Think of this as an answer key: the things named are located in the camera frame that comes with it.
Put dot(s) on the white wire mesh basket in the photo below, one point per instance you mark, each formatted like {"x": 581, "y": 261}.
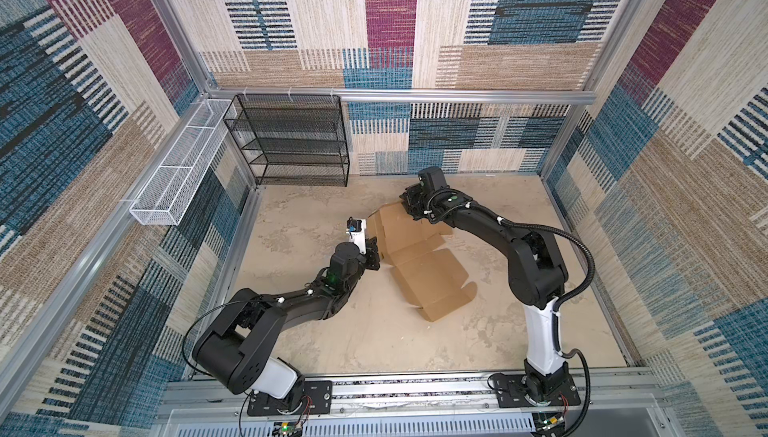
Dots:
{"x": 166, "y": 197}

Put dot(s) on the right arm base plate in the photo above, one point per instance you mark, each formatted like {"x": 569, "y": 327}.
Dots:
{"x": 533, "y": 390}

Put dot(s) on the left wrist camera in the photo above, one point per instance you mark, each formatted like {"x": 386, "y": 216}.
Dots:
{"x": 356, "y": 230}

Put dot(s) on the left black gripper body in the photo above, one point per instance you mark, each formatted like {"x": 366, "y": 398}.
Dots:
{"x": 370, "y": 261}

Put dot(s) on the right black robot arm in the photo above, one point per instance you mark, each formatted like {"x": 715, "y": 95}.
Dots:
{"x": 535, "y": 269}

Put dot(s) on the aluminium front rail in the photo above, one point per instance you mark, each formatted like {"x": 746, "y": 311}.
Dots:
{"x": 408, "y": 394}

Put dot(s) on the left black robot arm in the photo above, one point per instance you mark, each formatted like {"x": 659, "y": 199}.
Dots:
{"x": 236, "y": 348}

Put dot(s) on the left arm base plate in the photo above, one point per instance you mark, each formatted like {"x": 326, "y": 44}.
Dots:
{"x": 315, "y": 395}

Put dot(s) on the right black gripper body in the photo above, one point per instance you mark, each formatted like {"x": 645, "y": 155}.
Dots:
{"x": 415, "y": 201}

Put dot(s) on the brown cardboard box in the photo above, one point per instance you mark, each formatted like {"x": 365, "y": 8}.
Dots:
{"x": 430, "y": 277}

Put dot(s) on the black wire mesh shelf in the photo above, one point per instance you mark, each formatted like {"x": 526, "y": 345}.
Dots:
{"x": 298, "y": 140}

